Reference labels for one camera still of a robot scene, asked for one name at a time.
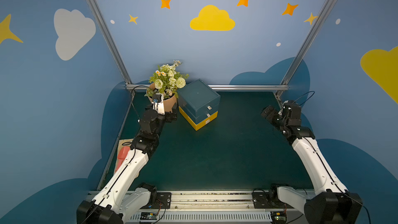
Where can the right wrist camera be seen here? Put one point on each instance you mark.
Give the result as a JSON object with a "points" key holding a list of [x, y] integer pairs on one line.
{"points": [[291, 110]]}

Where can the terracotta flower pot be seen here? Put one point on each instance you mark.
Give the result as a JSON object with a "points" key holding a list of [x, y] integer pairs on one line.
{"points": [[170, 104]]}

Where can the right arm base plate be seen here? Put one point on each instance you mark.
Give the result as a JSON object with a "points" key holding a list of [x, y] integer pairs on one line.
{"points": [[265, 200]]}

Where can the aluminium front rail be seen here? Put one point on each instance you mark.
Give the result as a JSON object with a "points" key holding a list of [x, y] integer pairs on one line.
{"points": [[211, 202]]}

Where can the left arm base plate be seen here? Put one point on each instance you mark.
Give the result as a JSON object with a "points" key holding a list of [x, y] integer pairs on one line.
{"points": [[159, 200]]}

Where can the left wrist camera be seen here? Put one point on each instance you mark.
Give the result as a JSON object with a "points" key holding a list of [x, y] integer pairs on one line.
{"points": [[158, 103]]}

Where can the yellow bottom drawer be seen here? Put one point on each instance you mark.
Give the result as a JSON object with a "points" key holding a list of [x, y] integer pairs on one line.
{"points": [[198, 122]]}

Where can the artificial green white flowers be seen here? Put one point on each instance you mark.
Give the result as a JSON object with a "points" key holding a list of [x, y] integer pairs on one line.
{"points": [[166, 81]]}

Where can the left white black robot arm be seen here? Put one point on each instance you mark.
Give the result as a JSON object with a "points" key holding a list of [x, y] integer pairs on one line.
{"points": [[111, 205]]}

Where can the aluminium frame post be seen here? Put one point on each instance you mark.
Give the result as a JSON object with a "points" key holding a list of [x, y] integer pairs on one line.
{"points": [[313, 32], [100, 20]]}

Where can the left green circuit board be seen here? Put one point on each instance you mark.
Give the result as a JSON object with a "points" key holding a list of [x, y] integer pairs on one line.
{"points": [[148, 216]]}

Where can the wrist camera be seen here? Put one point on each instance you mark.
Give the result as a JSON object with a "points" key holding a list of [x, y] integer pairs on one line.
{"points": [[291, 110], [158, 103]]}

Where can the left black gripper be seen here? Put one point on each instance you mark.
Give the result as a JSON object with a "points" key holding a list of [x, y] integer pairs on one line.
{"points": [[169, 116]]}

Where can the right green circuit board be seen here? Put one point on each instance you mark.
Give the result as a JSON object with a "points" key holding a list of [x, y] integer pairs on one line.
{"points": [[279, 217]]}

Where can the aluminium back frame bar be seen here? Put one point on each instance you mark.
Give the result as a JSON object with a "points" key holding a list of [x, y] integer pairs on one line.
{"points": [[224, 87]]}

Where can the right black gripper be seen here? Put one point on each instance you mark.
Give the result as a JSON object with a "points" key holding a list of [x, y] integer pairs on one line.
{"points": [[268, 113]]}

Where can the right aluminium frame post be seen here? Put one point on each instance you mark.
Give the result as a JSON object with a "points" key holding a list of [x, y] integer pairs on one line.
{"points": [[313, 32]]}

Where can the green circuit board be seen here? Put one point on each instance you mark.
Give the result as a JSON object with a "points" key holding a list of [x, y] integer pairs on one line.
{"points": [[148, 216], [279, 217]]}

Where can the left aluminium frame post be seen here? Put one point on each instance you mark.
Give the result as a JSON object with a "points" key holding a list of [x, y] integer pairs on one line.
{"points": [[100, 20]]}

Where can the teal drawer cabinet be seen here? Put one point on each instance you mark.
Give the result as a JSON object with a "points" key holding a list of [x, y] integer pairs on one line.
{"points": [[199, 99]]}

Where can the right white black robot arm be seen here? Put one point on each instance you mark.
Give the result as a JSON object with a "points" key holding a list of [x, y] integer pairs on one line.
{"points": [[332, 203]]}

